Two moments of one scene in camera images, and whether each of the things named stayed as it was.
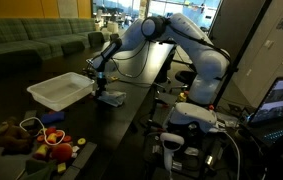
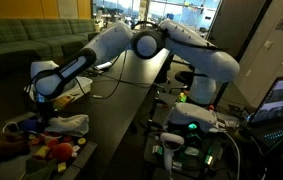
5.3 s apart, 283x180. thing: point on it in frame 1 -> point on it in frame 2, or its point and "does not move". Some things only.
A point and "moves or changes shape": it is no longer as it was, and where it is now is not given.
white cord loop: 52,137 -> 29,131
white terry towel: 113,97 -> 74,125
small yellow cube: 61,167 does not move
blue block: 52,117 -> 29,125
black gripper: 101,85 -> 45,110
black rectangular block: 85,153 does not move
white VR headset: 192,118 does not move
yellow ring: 81,141 does not move
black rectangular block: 70,173 does not move
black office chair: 185,77 does not move
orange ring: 67,138 -> 35,141
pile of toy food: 12,139 moves or changes shape
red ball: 62,152 does not move
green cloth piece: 38,170 does not move
